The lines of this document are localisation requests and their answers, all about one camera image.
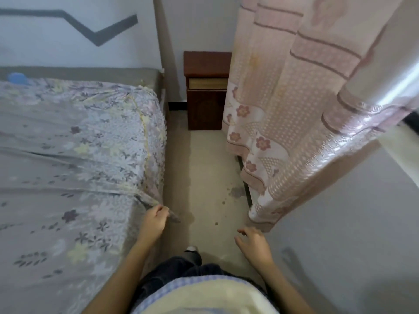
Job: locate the person's yellow checked top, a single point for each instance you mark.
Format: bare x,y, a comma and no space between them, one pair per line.
203,295

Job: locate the pink floral curtain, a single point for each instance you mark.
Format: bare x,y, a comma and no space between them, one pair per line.
304,107

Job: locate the person's left forearm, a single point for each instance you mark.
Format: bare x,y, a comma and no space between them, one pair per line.
113,279

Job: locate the person's right thumb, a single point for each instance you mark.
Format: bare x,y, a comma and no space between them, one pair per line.
241,242

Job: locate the floral grey bed sheet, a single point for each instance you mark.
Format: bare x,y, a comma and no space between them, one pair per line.
70,179

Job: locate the person's right hand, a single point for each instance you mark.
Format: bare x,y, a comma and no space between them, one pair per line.
255,245

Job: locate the person's left hand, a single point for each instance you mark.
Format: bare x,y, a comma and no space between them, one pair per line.
152,225

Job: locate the person's shoe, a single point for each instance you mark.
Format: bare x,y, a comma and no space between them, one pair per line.
191,248

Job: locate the dark wooden nightstand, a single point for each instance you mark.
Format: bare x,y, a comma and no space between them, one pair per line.
205,91

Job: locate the blue object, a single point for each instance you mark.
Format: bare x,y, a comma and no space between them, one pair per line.
18,78

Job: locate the person's right forearm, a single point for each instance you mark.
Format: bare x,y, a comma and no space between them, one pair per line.
288,289

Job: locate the person's dark trousers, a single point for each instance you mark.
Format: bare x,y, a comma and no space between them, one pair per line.
178,274

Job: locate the person's left fingers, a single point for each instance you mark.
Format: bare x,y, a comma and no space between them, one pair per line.
162,212

